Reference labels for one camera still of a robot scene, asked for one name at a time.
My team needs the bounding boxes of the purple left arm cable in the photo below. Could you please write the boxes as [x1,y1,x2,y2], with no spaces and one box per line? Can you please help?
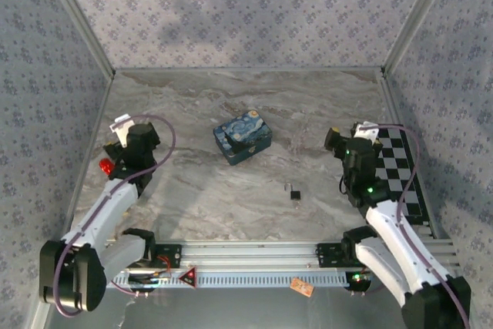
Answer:
[52,114,177,318]

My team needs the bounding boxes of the circuit board with red wires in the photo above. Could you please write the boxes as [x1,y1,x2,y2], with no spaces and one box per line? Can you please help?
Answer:
[129,255,173,288]

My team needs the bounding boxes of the grey slotted cable duct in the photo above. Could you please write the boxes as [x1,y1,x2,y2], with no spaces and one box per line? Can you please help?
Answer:
[109,270,350,289]

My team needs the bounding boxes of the starry night tin box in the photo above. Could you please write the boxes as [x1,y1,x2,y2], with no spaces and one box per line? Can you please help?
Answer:
[213,109,273,167]

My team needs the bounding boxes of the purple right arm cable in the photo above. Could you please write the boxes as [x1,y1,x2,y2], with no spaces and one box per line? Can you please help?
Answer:
[348,123,471,329]

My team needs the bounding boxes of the circuit board with green LED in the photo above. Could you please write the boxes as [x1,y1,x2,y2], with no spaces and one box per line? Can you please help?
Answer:
[345,270,374,288]

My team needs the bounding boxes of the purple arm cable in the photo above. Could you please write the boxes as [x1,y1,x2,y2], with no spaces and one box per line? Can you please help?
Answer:
[348,123,471,329]
[52,114,177,318]

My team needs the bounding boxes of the red triangle sign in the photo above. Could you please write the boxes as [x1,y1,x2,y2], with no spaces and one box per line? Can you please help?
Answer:
[177,266,198,289]

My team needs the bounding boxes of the orange paper tag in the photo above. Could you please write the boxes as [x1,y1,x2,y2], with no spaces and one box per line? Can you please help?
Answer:
[290,277,314,298]

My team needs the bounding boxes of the aluminium frame post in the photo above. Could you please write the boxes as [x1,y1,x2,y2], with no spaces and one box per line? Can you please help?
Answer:
[38,0,116,78]
[381,0,459,76]

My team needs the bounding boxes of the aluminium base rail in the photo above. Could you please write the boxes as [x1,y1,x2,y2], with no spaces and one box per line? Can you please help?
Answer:
[156,242,346,269]

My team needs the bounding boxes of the black white chessboard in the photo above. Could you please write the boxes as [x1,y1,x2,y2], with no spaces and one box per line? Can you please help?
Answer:
[375,125,435,226]

